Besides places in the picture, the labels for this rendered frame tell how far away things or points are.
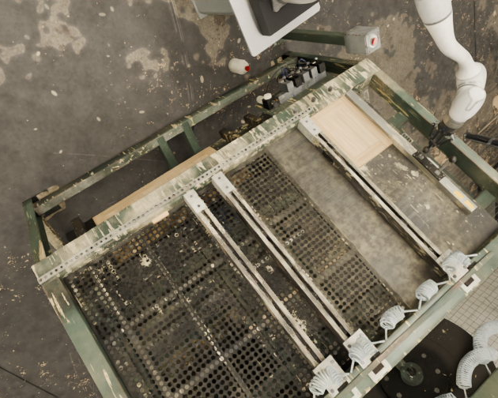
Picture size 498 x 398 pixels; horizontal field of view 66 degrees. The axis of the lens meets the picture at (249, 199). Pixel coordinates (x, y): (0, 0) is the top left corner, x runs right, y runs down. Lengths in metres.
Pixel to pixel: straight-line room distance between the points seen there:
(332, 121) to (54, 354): 2.67
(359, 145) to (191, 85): 1.26
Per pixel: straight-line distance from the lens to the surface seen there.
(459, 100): 1.93
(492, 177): 2.43
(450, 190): 2.28
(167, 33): 2.73
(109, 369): 1.84
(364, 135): 2.29
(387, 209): 2.04
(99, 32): 2.61
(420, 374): 2.30
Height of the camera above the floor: 2.55
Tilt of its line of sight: 49 degrees down
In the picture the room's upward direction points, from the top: 126 degrees clockwise
